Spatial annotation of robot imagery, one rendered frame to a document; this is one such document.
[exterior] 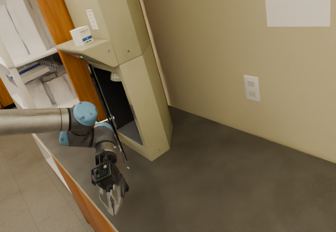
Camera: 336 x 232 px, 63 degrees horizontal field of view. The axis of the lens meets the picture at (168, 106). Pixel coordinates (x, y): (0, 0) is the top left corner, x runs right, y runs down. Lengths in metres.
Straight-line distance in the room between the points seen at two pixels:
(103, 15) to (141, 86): 0.31
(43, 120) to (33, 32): 1.44
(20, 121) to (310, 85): 0.94
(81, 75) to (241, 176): 0.87
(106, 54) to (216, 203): 0.66
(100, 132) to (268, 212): 0.63
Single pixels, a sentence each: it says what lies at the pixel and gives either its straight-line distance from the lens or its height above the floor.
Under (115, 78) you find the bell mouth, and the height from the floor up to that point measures 1.33.
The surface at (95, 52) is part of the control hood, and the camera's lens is 1.03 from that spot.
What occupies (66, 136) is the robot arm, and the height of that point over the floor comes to 1.27.
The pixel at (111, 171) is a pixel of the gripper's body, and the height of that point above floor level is 1.18.
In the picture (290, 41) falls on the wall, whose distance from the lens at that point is 1.05.
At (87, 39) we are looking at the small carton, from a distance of 1.11.
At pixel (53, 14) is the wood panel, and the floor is 1.63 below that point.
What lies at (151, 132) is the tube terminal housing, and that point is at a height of 1.08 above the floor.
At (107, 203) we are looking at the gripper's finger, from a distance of 0.92.
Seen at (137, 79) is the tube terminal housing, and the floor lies 1.33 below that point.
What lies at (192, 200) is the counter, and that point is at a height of 0.94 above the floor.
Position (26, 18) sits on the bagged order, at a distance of 2.26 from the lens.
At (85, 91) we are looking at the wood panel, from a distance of 1.44.
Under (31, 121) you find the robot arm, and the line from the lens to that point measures 0.89.
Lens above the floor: 1.69
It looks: 26 degrees down
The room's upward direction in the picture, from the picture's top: 15 degrees counter-clockwise
